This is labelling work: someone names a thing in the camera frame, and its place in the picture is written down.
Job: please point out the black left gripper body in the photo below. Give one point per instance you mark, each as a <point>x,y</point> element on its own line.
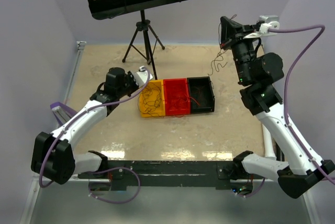
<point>131,84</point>

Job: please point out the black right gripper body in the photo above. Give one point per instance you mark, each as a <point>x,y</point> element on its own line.
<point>246,30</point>

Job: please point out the yellow plastic bin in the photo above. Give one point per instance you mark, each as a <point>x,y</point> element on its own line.
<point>151,102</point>

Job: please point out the red plastic bin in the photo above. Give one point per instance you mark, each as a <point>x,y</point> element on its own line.
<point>176,94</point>

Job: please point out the black plastic bin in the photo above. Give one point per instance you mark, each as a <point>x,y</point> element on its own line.
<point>201,95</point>

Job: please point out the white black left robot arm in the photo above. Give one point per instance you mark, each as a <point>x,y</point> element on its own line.
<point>53,155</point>

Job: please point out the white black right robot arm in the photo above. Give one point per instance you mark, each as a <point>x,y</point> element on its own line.
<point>303,167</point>

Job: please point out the purple metronome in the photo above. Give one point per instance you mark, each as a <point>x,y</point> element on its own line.
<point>62,112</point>

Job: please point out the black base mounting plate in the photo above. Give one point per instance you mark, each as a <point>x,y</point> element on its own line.
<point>217,174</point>

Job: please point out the white microphone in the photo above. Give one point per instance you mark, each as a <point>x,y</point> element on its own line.
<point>268,144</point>

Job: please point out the black microphone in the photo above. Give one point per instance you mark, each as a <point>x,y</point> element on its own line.
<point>279,154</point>

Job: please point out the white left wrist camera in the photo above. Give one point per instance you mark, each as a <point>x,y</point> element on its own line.
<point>142,76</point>

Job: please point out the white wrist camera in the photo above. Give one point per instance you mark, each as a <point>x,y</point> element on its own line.
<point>264,23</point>
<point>142,76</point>

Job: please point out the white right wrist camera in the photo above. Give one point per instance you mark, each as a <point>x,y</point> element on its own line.
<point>264,23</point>

